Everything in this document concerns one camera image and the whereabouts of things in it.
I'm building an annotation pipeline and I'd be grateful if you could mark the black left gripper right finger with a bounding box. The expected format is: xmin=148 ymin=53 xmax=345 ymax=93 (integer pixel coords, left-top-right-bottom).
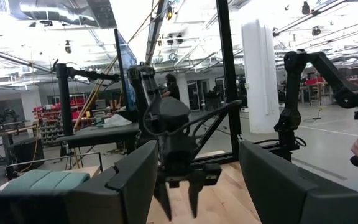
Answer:
xmin=237 ymin=139 xmax=358 ymax=224

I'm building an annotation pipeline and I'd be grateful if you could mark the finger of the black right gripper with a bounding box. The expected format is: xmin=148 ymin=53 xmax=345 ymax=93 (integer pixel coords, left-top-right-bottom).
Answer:
xmin=188 ymin=179 xmax=206 ymax=218
xmin=154 ymin=182 xmax=173 ymax=222

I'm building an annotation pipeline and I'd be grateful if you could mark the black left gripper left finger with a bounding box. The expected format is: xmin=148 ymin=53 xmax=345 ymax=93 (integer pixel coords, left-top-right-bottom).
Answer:
xmin=0 ymin=139 xmax=158 ymax=224

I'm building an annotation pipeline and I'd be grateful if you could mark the green rubber slide sandal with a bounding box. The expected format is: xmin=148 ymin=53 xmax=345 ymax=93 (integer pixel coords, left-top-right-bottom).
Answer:
xmin=3 ymin=169 xmax=91 ymax=192

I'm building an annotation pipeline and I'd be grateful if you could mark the black work table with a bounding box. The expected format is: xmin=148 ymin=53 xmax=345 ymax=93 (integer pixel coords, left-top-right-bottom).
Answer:
xmin=56 ymin=122 xmax=140 ymax=156

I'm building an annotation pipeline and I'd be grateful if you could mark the white plastic bag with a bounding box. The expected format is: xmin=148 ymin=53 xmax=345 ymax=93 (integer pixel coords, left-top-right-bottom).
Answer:
xmin=103 ymin=114 xmax=133 ymax=128

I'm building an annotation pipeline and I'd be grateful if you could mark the person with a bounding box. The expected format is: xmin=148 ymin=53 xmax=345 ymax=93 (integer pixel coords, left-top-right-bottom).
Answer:
xmin=162 ymin=73 xmax=181 ymax=101

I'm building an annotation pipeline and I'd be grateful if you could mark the thin black monitor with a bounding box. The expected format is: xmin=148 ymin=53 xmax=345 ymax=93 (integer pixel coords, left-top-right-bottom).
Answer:
xmin=113 ymin=28 xmax=138 ymax=113

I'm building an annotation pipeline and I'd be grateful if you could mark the red parts bin rack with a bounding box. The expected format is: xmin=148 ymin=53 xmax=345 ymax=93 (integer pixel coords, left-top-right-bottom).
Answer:
xmin=32 ymin=95 xmax=88 ymax=146

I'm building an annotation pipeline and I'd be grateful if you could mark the black equipment box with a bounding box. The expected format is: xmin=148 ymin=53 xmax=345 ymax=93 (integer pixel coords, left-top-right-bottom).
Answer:
xmin=9 ymin=136 xmax=45 ymax=172

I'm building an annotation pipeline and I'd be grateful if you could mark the black stand with boom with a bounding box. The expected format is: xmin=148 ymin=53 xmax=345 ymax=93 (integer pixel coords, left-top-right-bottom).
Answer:
xmin=54 ymin=61 xmax=121 ymax=138

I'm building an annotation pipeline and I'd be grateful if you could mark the white pillar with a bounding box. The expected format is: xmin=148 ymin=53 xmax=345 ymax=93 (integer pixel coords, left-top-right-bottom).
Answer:
xmin=241 ymin=18 xmax=281 ymax=134

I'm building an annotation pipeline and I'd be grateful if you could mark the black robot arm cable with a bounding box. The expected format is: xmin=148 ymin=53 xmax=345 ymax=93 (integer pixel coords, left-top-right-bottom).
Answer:
xmin=141 ymin=99 xmax=242 ymax=138

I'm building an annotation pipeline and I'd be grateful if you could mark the black frame post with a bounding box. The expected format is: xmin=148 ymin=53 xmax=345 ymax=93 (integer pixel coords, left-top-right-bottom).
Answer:
xmin=194 ymin=0 xmax=242 ymax=164

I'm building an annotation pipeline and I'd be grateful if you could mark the yellow hanging cable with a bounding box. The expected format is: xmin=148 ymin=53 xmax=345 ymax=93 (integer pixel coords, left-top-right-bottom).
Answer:
xmin=72 ymin=0 xmax=162 ymax=132

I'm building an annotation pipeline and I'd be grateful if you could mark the silver ceiling ventilation duct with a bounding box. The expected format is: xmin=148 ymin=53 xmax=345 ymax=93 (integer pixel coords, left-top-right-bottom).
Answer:
xmin=19 ymin=0 xmax=117 ymax=29

